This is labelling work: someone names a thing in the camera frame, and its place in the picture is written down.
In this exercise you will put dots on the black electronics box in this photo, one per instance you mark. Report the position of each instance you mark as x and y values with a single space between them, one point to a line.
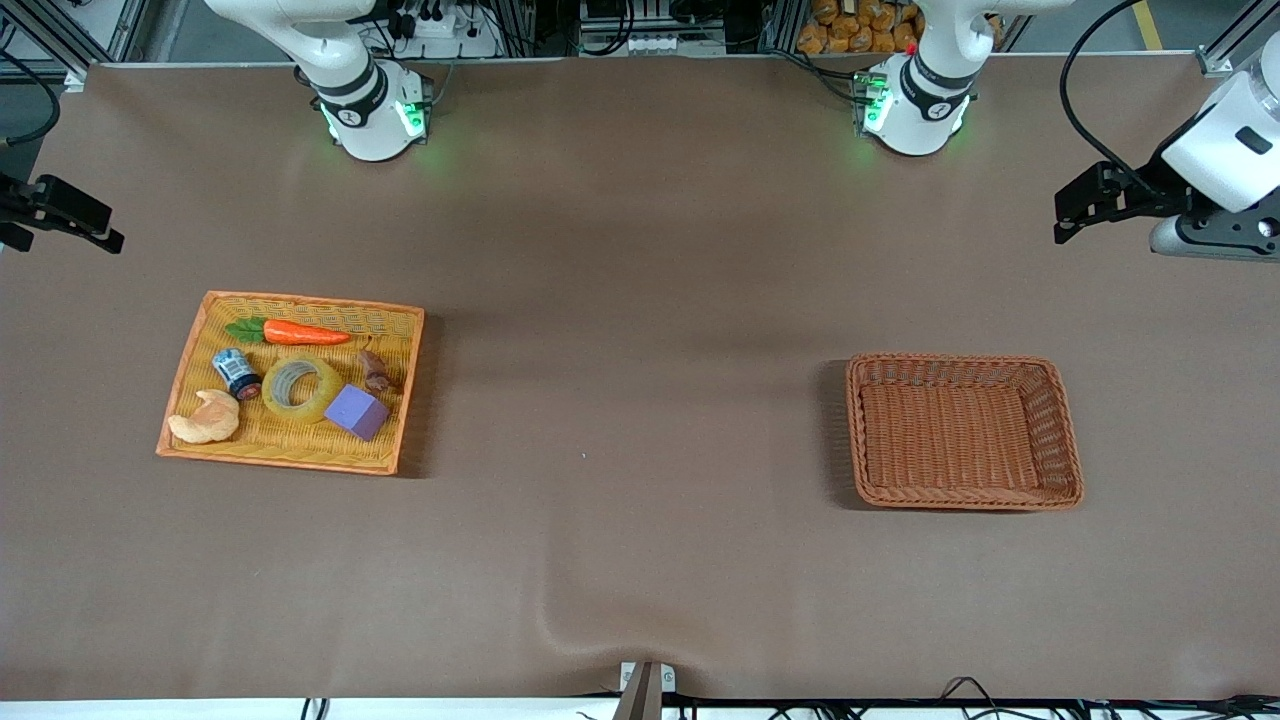
610 10

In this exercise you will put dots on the brown table cloth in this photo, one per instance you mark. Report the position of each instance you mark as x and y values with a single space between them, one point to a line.
700 560

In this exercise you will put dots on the brown wicker basket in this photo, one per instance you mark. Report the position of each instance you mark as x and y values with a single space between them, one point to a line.
950 440

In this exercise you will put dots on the purple cube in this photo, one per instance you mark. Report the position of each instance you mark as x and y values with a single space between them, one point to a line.
355 411

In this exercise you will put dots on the large white power strip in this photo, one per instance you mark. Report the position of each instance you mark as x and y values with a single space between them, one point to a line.
450 42

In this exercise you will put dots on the brown toy root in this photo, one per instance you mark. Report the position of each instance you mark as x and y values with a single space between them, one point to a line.
375 372

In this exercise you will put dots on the metal table edge bracket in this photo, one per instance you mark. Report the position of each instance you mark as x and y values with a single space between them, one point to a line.
645 690

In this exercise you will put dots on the yellow wicker tray orange rim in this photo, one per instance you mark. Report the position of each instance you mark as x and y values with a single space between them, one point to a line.
300 452

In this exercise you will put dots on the toy croissant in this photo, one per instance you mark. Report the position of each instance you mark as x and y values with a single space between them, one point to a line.
205 425

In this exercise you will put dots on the yellow tape roll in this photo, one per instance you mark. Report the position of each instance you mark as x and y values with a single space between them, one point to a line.
332 393

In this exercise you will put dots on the small blue labelled jar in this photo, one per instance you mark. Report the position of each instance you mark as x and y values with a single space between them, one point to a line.
235 372

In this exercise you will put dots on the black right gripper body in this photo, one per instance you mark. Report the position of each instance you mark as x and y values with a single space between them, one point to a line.
22 207

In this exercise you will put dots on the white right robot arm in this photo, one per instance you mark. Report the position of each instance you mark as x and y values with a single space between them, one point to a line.
370 110

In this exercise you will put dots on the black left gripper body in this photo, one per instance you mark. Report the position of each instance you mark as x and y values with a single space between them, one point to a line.
1152 194

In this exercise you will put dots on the small white socket strip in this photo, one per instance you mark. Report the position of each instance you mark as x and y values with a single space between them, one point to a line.
660 43

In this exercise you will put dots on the orange toy carrot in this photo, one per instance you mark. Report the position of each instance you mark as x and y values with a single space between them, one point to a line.
300 333

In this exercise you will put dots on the aluminium frame post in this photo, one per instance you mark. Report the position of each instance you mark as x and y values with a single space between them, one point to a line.
1215 62
50 37

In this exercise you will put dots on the crate of orange pastries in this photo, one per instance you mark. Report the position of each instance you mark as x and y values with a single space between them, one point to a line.
840 30

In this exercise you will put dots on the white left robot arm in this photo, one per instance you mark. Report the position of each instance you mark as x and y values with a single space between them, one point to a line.
925 100

